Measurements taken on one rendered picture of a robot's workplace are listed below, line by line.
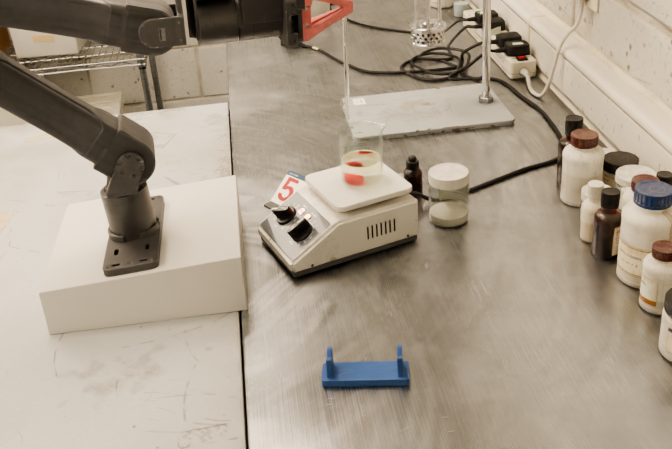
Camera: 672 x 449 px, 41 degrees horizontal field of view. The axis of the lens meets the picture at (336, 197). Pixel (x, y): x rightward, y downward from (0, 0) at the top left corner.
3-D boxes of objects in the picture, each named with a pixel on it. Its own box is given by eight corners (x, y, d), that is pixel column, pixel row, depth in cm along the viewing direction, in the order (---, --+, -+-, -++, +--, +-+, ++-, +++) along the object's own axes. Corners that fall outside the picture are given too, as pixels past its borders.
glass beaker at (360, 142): (346, 196, 125) (343, 141, 121) (335, 177, 131) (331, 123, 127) (394, 188, 127) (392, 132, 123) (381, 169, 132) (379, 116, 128)
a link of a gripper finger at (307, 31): (341, -29, 119) (272, -22, 117) (357, -16, 113) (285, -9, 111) (342, 21, 122) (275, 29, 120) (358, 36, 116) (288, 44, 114)
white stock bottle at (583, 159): (606, 206, 135) (612, 140, 130) (567, 210, 135) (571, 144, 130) (593, 188, 141) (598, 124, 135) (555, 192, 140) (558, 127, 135)
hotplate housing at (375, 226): (293, 281, 122) (288, 230, 119) (258, 240, 133) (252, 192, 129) (433, 237, 130) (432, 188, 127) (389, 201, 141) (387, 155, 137)
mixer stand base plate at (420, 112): (354, 142, 162) (353, 137, 161) (340, 102, 180) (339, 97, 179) (516, 124, 164) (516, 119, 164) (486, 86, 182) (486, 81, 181)
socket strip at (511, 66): (510, 80, 184) (511, 59, 182) (462, 25, 219) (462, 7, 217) (536, 77, 185) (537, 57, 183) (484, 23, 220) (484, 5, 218)
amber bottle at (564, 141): (572, 190, 140) (576, 125, 135) (550, 181, 144) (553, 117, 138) (590, 181, 143) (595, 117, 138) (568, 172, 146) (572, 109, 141)
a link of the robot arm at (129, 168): (140, 126, 121) (98, 135, 120) (141, 150, 113) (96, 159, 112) (151, 168, 124) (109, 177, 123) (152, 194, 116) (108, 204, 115)
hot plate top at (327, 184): (338, 214, 122) (338, 208, 122) (302, 181, 132) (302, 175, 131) (415, 192, 126) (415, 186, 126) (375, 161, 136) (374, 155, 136)
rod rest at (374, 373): (321, 388, 102) (319, 362, 101) (323, 369, 105) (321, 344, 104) (409, 386, 102) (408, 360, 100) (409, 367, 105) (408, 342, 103)
